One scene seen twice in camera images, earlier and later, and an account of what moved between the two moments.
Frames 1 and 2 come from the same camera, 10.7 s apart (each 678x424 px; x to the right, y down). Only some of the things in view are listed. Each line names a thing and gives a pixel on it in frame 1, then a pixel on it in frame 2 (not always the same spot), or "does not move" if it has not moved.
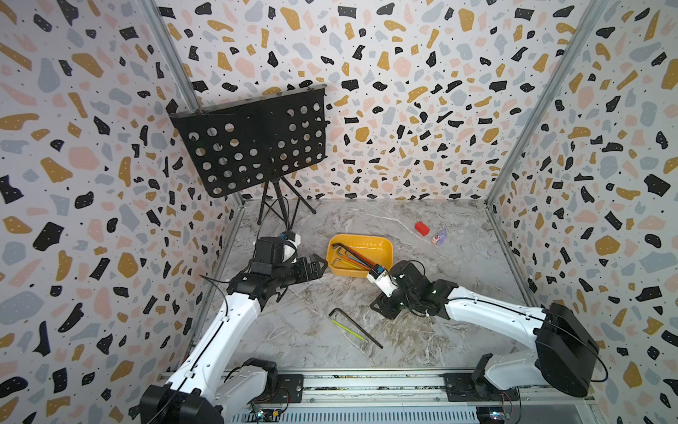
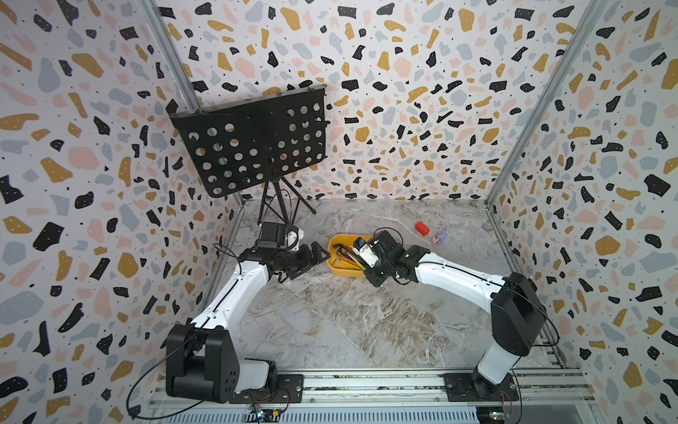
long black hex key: (351, 253) does not move
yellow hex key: (345, 262) does not move
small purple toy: (439, 239) does not move
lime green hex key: (352, 332) → (357, 261)
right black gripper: (382, 306) → (371, 278)
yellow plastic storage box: (376, 248) does not move
